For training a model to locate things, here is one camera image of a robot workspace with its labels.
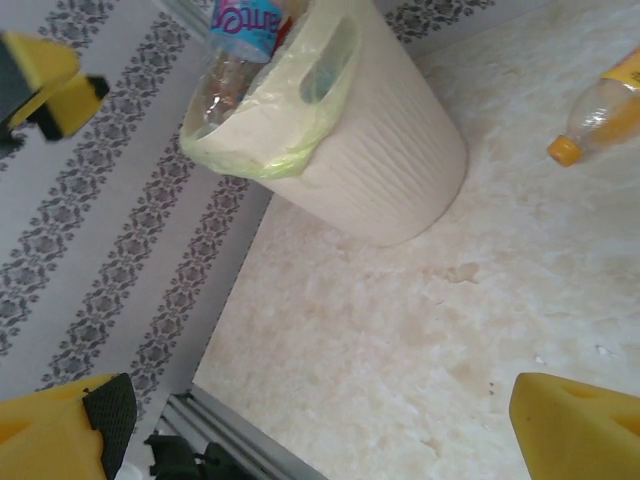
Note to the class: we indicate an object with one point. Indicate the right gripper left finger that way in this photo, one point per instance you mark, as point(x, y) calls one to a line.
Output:
point(45, 440)

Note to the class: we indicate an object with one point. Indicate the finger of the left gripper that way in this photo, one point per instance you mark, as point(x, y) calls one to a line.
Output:
point(35, 65)
point(75, 105)

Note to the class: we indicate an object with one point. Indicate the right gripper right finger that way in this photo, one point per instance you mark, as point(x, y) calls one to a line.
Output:
point(580, 440)

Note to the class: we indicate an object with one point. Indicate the clear bottle blue pink-lettered label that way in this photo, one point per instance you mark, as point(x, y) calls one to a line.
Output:
point(240, 30)

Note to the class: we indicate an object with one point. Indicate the cream waste bin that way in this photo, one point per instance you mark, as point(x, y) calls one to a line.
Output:
point(280, 100)

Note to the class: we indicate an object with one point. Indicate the cream plastic bin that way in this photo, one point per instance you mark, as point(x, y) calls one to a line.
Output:
point(390, 165)

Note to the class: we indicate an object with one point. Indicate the orange juice bottle yellow cap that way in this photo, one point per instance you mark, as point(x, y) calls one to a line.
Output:
point(600, 115)

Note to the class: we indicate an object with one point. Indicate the aluminium frame post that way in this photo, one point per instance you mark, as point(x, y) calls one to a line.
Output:
point(187, 10)

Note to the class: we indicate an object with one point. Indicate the wide aluminium mounting rail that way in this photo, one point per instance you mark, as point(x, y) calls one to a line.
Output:
point(250, 445)

